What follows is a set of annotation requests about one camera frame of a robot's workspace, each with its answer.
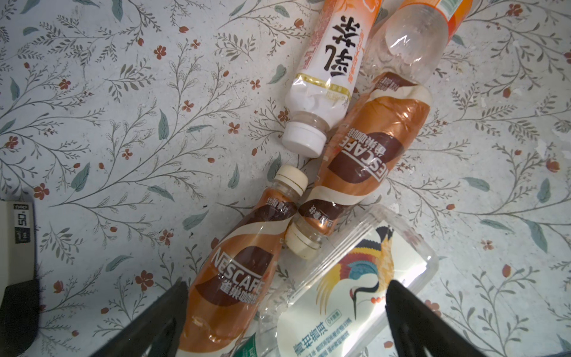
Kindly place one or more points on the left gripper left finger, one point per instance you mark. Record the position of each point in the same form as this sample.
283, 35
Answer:
156, 331

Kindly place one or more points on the lower brown Nescafe bottle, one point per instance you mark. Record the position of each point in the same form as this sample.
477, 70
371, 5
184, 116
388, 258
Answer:
224, 297

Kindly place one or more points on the clear bottle orange cap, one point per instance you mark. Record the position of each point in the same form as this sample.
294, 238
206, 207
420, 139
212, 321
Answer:
412, 41

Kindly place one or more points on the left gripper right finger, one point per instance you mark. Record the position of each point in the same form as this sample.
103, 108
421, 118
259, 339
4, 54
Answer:
417, 331

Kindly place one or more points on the floral table mat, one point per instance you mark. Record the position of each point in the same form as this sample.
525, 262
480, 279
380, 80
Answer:
142, 131

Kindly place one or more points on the crane label clear bottle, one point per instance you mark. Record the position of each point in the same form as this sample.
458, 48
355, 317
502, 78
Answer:
329, 300

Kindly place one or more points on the white black device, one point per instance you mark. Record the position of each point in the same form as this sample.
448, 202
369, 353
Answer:
20, 288

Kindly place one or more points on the brown nescafe bottle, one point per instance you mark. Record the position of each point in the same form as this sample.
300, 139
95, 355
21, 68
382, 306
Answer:
366, 147
224, 297

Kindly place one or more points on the orange white label bottle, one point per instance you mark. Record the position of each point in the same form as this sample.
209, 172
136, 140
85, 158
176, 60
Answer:
325, 79

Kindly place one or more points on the upper brown Nescafe bottle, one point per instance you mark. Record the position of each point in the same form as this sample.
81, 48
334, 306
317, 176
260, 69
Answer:
366, 147

